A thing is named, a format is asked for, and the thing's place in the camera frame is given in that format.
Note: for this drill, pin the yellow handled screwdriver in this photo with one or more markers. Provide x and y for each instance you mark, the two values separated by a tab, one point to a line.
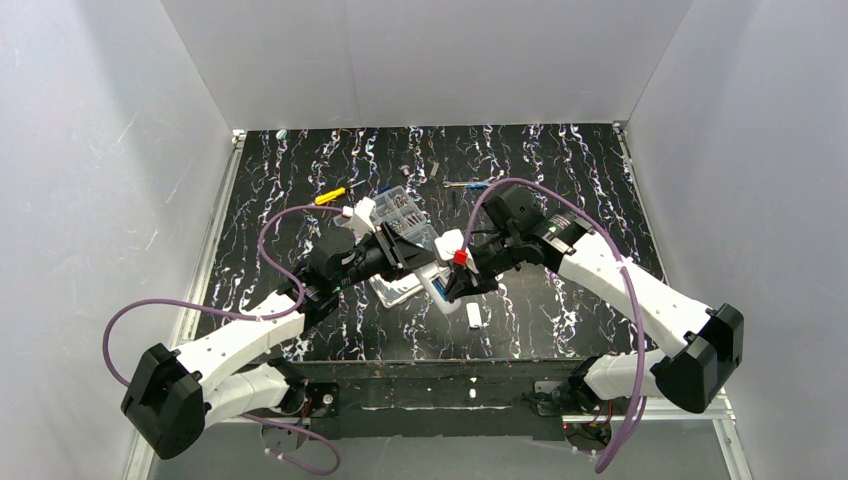
328	197

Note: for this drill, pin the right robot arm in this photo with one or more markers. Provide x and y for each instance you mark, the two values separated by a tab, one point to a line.
687	350

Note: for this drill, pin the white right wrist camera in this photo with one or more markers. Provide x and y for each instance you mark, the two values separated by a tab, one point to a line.
446	246

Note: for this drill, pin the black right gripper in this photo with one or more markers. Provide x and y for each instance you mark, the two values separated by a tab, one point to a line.
486	263

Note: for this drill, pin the blue battery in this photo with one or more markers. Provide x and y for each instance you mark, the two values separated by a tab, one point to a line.
439	289

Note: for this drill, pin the white battery cover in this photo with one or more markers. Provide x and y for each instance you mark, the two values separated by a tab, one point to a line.
474	316

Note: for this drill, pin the clear plastic organizer box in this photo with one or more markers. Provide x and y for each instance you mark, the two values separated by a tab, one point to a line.
395	207

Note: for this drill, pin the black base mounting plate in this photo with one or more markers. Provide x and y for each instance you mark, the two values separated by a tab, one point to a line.
430	398

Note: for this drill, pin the white remote control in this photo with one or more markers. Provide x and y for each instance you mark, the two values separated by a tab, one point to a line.
425	274

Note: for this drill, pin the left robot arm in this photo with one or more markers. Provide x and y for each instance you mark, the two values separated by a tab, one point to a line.
174	395

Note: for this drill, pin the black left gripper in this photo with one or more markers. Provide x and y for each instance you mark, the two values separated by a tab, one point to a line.
395	245

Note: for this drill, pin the blue silver wrench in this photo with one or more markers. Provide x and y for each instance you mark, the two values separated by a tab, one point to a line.
473	185

